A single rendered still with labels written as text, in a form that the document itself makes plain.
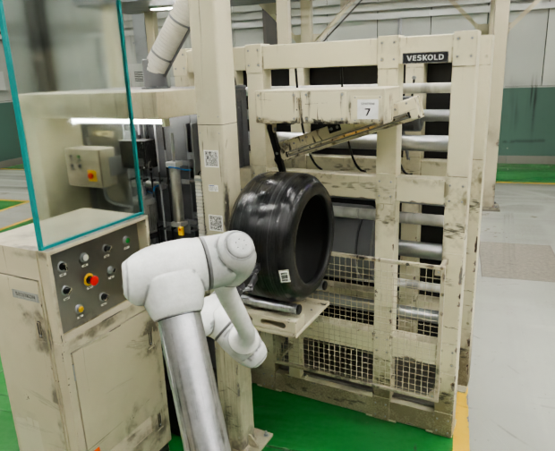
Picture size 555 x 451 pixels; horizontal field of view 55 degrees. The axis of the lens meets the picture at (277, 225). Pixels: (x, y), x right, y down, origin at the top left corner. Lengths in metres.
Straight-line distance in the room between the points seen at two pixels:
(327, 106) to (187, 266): 1.29
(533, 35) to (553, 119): 1.55
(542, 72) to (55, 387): 10.09
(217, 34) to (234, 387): 1.63
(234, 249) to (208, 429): 0.39
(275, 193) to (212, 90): 0.52
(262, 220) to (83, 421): 1.09
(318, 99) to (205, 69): 0.49
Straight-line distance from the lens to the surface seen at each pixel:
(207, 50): 2.30
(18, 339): 2.42
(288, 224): 2.06
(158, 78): 2.86
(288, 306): 2.26
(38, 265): 2.15
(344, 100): 2.31
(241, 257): 1.23
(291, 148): 2.58
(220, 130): 2.29
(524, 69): 11.11
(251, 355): 1.79
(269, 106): 2.46
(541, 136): 11.17
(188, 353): 1.22
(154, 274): 1.22
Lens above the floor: 1.87
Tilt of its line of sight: 16 degrees down
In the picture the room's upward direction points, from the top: 2 degrees counter-clockwise
